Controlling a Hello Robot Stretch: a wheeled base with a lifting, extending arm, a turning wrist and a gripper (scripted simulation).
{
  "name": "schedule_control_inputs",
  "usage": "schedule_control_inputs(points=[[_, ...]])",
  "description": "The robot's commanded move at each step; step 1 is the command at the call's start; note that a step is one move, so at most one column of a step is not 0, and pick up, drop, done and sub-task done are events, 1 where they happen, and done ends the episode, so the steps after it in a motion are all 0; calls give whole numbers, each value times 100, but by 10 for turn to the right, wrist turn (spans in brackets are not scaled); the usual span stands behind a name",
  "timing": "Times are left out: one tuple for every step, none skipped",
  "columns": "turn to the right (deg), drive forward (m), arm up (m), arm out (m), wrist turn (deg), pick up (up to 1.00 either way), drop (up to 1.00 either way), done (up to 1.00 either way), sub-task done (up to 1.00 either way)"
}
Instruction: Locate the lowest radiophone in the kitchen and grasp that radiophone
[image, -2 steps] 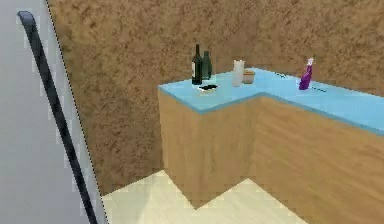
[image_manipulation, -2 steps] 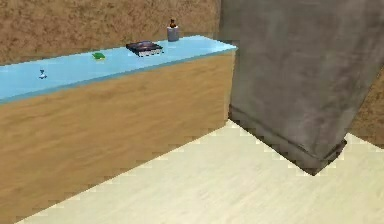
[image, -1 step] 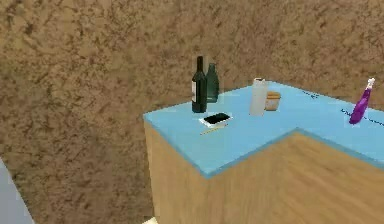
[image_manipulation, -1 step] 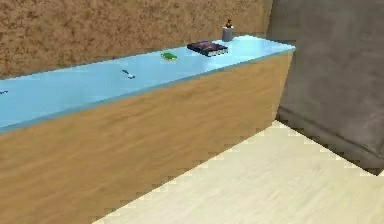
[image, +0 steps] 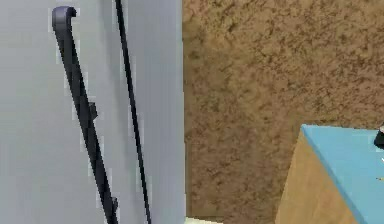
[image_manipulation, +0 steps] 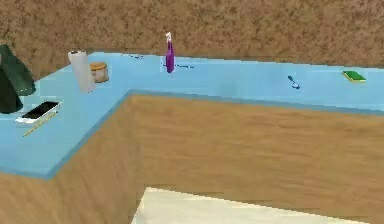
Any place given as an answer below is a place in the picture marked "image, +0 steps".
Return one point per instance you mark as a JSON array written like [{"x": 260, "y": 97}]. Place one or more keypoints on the wooden cabinet with blue top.
[{"x": 320, "y": 180}]

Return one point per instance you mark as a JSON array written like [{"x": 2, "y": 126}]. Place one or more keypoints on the grey fridge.
[{"x": 30, "y": 133}]

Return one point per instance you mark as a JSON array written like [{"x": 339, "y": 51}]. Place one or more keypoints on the small black object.
[{"x": 380, "y": 138}]

